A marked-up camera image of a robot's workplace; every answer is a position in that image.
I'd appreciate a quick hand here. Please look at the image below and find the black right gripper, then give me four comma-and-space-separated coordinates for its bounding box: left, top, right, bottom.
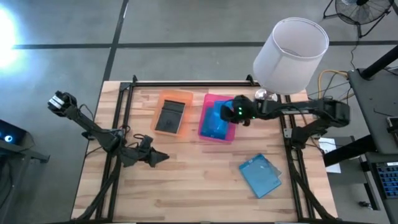
220, 95, 259, 127

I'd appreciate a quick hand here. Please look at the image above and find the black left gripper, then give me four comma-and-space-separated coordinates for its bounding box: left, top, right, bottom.
136, 134, 170, 168

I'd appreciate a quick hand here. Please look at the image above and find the pink translucent plastic bin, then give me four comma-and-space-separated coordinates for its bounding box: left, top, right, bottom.
198, 93, 237, 144

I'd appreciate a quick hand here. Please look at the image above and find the silver lamp base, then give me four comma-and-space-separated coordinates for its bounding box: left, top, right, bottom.
254, 88, 279, 102

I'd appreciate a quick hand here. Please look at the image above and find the orange translucent plastic bin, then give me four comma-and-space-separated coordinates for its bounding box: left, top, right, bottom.
150, 90, 194, 138

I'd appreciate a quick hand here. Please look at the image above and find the white paper sheet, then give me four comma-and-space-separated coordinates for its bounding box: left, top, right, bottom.
318, 137, 341, 174

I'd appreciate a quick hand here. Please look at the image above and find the black stand beam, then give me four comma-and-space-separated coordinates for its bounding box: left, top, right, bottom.
323, 135, 376, 167

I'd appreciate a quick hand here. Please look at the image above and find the grey side desk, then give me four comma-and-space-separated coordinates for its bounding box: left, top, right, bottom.
347, 68, 398, 156

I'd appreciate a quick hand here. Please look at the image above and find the black device with blue light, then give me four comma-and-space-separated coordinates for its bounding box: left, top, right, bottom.
0, 119, 50, 164

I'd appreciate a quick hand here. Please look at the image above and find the black slanted pole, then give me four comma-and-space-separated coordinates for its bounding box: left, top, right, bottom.
359, 45, 398, 80

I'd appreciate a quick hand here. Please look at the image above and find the black floor fan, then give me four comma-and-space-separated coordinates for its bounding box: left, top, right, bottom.
323, 0, 394, 39

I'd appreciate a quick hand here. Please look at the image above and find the backlit keyboard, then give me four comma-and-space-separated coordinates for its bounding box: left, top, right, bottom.
375, 161, 398, 200

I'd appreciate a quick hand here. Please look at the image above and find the black metal table frame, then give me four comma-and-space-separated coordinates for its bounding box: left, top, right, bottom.
71, 74, 340, 224

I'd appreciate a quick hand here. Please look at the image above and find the yellow cable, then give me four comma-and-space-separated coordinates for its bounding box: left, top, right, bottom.
317, 70, 348, 100

